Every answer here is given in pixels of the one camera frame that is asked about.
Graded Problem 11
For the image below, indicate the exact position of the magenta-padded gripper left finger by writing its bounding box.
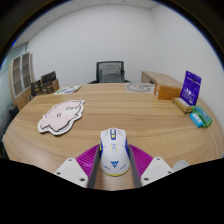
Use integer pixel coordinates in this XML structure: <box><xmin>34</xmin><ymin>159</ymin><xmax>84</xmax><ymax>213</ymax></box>
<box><xmin>53</xmin><ymin>143</ymin><xmax>102</xmax><ymax>190</ymax></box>

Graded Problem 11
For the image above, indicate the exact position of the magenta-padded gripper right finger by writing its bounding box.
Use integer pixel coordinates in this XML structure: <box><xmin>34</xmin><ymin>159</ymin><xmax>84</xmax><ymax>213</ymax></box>
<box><xmin>126</xmin><ymin>143</ymin><xmax>175</xmax><ymax>189</ymax></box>

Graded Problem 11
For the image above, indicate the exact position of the white blue computer mouse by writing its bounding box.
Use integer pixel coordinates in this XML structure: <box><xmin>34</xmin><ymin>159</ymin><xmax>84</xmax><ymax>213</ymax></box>
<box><xmin>98</xmin><ymin>127</ymin><xmax>131</xmax><ymax>177</ymax></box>

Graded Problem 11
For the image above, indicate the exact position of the white round disc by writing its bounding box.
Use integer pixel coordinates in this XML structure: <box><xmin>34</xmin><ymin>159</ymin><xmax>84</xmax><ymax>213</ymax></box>
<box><xmin>172</xmin><ymin>159</ymin><xmax>190</xmax><ymax>173</ymax></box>

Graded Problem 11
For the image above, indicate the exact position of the flat light wooden box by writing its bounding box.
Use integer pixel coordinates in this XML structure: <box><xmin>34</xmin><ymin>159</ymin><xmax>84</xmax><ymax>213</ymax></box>
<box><xmin>171</xmin><ymin>96</ymin><xmax>194</xmax><ymax>114</ymax></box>

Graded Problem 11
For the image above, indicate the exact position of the green small box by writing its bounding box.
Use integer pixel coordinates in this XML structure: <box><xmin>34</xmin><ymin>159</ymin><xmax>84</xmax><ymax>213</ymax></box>
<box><xmin>191</xmin><ymin>105</ymin><xmax>213</xmax><ymax>129</ymax></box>

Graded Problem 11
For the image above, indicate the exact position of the plain brown cardboard box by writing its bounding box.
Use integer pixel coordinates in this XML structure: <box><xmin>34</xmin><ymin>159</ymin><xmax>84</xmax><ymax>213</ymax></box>
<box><xmin>153</xmin><ymin>83</ymin><xmax>183</xmax><ymax>101</ymax></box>

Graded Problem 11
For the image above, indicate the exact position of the green purple printed sheet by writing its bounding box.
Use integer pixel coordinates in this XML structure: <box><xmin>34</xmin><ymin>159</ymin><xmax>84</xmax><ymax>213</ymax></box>
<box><xmin>53</xmin><ymin>85</ymin><xmax>83</xmax><ymax>96</ymax></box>

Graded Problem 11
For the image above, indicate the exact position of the grey round-print mat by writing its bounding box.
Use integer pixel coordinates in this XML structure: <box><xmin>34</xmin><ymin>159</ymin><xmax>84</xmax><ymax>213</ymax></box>
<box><xmin>125</xmin><ymin>82</ymin><xmax>156</xmax><ymax>94</ymax></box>

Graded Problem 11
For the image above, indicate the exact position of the brown cardboard box with print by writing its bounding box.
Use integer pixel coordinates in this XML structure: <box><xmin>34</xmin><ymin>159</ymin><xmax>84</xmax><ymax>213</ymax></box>
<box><xmin>39</xmin><ymin>78</ymin><xmax>60</xmax><ymax>95</ymax></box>

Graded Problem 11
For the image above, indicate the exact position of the purple card package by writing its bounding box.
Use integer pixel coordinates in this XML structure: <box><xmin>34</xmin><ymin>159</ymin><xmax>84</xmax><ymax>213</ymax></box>
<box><xmin>179</xmin><ymin>70</ymin><xmax>202</xmax><ymax>107</ymax></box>

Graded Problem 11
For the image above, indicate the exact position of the dark small box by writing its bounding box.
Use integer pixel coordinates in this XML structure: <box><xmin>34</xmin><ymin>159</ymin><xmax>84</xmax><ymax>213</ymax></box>
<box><xmin>30</xmin><ymin>80</ymin><xmax>43</xmax><ymax>97</ymax></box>

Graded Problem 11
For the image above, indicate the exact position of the wooden side desk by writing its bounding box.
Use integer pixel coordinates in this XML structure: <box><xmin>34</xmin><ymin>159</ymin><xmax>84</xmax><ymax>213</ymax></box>
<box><xmin>140</xmin><ymin>70</ymin><xmax>174</xmax><ymax>88</ymax></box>

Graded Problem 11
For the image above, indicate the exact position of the black printed box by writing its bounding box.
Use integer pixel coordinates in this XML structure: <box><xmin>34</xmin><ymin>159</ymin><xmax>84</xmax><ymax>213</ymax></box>
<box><xmin>40</xmin><ymin>70</ymin><xmax>57</xmax><ymax>85</ymax></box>

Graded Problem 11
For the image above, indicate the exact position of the black grey office chair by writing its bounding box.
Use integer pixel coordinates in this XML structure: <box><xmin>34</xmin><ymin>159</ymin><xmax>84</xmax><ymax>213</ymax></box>
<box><xmin>87</xmin><ymin>60</ymin><xmax>132</xmax><ymax>84</ymax></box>

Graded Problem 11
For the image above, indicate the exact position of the wooden cabinet with glass doors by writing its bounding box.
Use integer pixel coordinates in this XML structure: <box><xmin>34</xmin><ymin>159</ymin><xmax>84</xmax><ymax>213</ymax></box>
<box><xmin>8</xmin><ymin>52</ymin><xmax>35</xmax><ymax>111</ymax></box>

